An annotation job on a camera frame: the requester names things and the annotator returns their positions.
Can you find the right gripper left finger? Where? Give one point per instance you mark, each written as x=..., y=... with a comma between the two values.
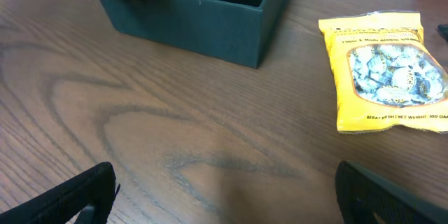
x=89, y=196

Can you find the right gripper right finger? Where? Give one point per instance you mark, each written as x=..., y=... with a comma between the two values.
x=366, y=197

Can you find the yellow candy bag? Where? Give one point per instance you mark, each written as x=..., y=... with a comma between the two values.
x=384, y=75

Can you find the black gift box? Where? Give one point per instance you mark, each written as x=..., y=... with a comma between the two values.
x=236, y=31

